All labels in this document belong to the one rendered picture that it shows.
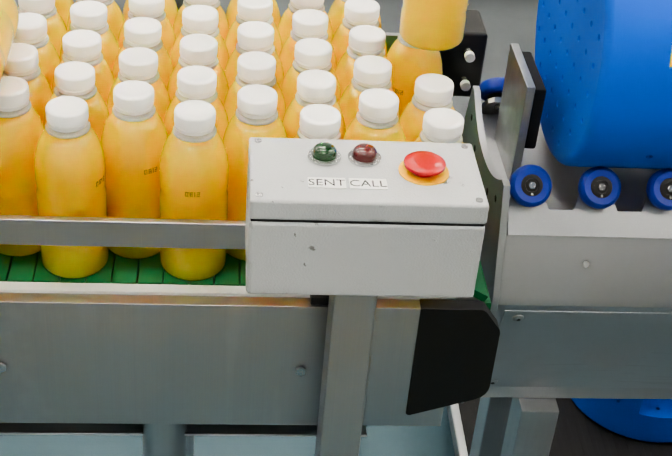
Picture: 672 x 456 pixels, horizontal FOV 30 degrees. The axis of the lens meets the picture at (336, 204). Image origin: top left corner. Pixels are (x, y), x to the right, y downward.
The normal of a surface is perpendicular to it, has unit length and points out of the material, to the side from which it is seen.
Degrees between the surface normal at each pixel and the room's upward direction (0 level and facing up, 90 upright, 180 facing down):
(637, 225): 52
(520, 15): 0
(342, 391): 90
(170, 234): 90
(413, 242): 90
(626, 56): 72
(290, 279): 90
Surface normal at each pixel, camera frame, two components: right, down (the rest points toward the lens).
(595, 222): 0.10, -0.05
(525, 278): 0.08, 0.26
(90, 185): 0.66, 0.47
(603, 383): 0.04, 0.79
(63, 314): 0.07, 0.57
